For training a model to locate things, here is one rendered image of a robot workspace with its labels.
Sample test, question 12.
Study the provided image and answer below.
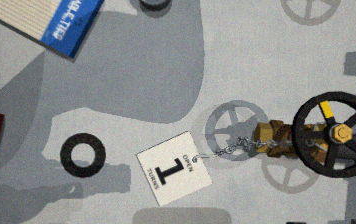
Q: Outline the white tag on grey metal chain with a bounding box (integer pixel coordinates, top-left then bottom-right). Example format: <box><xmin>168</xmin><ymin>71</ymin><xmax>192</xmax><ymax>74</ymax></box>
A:
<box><xmin>137</xmin><ymin>131</ymin><xmax>293</xmax><ymax>207</ymax></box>

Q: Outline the black rubber ring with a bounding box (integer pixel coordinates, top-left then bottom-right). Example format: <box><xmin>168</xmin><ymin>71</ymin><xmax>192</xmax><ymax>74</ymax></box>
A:
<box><xmin>60</xmin><ymin>133</ymin><xmax>106</xmax><ymax>178</ymax></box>

